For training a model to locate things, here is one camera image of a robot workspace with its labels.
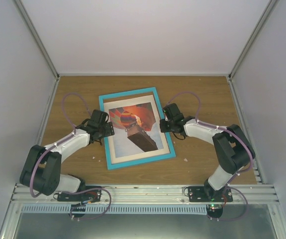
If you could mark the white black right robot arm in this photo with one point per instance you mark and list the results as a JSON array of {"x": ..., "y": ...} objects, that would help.
[{"x": 233, "y": 150}]

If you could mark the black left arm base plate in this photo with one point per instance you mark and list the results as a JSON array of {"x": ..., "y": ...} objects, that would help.
[{"x": 89, "y": 194}]

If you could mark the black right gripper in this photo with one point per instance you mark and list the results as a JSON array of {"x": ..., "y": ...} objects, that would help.
[{"x": 163, "y": 129}]

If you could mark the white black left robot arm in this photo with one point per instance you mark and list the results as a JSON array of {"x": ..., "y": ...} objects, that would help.
[{"x": 42, "y": 169}]

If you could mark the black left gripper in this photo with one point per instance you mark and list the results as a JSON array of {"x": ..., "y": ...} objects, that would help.
[{"x": 109, "y": 131}]

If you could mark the aluminium corner post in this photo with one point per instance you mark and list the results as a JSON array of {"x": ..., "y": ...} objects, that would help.
[
  {"x": 28, "y": 22},
  {"x": 255, "y": 33}
]

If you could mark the turquoise picture frame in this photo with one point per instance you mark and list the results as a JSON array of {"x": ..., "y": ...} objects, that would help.
[{"x": 142, "y": 161}]

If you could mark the aluminium corner post right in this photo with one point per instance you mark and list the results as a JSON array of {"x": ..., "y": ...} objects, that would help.
[{"x": 255, "y": 33}]

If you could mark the grey slotted cable duct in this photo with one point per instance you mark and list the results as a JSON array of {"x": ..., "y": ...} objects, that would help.
[{"x": 117, "y": 209}]

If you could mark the hot air balloon photo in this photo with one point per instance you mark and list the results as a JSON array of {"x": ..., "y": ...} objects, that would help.
[{"x": 137, "y": 120}]

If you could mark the aluminium front rail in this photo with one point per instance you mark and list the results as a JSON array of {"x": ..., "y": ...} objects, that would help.
[{"x": 159, "y": 194}]

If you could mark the aluminium corner post left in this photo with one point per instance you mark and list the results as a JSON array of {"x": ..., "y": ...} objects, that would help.
[{"x": 28, "y": 22}]

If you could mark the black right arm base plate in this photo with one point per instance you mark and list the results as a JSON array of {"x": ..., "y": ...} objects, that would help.
[{"x": 198, "y": 194}]

